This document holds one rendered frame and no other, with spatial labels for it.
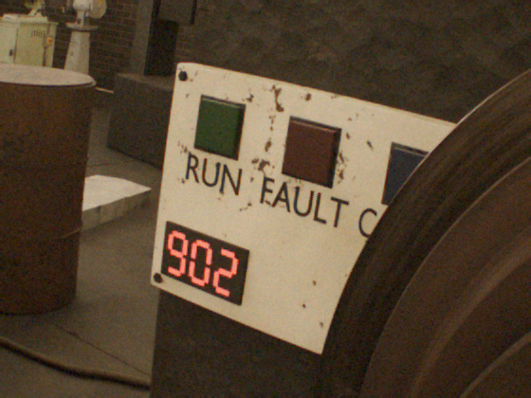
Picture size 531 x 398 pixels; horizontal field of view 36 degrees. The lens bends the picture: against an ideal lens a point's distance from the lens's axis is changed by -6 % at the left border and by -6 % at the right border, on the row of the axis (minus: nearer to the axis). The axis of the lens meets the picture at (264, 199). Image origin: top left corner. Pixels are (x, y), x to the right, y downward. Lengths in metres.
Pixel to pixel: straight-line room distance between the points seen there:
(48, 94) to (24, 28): 5.37
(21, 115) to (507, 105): 2.73
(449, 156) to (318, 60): 0.23
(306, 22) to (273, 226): 0.15
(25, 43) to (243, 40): 7.81
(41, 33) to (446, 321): 8.23
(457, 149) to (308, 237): 0.23
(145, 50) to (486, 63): 5.79
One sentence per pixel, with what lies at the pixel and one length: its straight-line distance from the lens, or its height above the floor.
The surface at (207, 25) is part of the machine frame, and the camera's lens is 0.67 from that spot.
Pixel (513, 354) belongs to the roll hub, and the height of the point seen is 1.20.
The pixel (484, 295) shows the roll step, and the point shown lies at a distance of 0.36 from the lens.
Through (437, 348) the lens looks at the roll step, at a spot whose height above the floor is 1.17.
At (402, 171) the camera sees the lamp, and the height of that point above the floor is 1.20.
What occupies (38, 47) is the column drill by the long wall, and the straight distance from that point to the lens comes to 8.55.
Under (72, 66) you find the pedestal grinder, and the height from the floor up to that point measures 0.26.
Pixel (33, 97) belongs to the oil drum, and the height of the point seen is 0.84.
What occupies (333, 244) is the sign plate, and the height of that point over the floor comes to 1.14.
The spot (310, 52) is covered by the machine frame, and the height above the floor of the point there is 1.27.
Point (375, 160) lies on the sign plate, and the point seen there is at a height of 1.21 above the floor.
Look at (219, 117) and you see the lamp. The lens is 0.63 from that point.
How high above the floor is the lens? 1.31
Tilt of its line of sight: 14 degrees down
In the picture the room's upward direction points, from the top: 9 degrees clockwise
